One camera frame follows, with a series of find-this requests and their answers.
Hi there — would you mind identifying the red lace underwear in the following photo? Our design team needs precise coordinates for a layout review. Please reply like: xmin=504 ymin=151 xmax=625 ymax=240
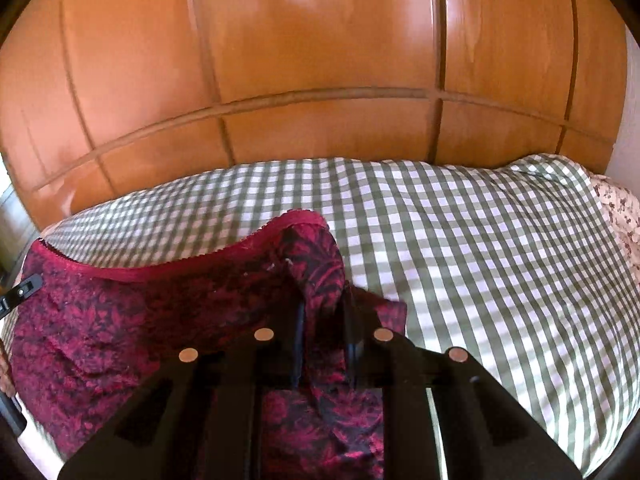
xmin=11 ymin=210 xmax=407 ymax=479

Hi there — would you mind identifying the left hand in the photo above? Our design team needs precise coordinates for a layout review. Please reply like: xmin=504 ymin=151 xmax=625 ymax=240
xmin=0 ymin=341 xmax=15 ymax=398

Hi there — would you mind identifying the green white checkered bedsheet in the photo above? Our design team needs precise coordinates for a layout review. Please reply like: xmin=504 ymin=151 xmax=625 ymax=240
xmin=49 ymin=156 xmax=639 ymax=474

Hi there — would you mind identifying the orange wooden wardrobe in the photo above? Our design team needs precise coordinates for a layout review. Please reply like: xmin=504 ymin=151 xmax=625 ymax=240
xmin=1 ymin=0 xmax=628 ymax=227

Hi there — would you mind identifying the floral pillow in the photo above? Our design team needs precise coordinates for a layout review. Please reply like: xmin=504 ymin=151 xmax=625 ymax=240
xmin=590 ymin=174 xmax=640 ymax=282

